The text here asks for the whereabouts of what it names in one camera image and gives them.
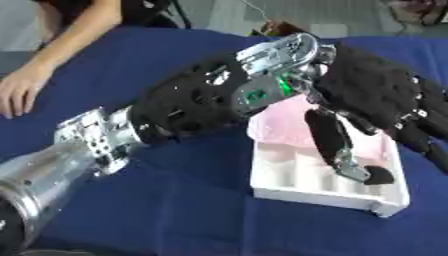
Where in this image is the white foam box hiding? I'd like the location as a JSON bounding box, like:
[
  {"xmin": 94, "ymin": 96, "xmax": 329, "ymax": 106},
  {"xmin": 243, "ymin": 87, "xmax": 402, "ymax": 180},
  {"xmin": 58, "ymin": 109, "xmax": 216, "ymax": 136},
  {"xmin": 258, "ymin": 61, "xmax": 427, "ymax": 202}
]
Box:
[{"xmin": 248, "ymin": 94, "xmax": 412, "ymax": 219}]

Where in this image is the brown and yellow object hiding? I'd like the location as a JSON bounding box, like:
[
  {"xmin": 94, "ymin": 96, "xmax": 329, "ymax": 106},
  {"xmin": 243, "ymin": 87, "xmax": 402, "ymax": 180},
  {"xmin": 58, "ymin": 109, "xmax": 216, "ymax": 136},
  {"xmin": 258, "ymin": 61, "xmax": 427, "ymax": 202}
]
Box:
[{"xmin": 250, "ymin": 19, "xmax": 312, "ymax": 38}]

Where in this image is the person's hand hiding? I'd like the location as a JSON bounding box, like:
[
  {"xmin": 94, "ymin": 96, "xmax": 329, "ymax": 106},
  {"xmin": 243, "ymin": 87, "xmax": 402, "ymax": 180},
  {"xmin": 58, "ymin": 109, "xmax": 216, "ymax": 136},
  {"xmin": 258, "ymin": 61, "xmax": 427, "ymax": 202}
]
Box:
[{"xmin": 0, "ymin": 64, "xmax": 56, "ymax": 120}]

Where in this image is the pink soft toy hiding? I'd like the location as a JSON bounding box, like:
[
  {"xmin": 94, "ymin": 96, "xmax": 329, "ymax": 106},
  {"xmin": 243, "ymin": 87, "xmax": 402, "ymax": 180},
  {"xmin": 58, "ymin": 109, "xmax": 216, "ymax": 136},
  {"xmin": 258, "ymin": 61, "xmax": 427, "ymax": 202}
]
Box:
[{"xmin": 246, "ymin": 94, "xmax": 394, "ymax": 162}]

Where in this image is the person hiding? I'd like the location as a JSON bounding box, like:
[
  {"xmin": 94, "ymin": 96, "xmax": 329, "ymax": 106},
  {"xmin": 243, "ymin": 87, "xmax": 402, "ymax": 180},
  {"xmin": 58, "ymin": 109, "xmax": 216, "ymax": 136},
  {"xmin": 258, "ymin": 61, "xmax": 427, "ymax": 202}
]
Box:
[{"xmin": 33, "ymin": 0, "xmax": 181, "ymax": 29}]

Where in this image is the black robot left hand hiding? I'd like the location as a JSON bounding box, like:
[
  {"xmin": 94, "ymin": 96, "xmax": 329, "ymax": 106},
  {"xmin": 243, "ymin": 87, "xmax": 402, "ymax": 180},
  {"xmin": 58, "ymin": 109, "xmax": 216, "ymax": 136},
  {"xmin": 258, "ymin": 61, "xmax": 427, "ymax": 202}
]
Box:
[{"xmin": 302, "ymin": 43, "xmax": 448, "ymax": 186}]

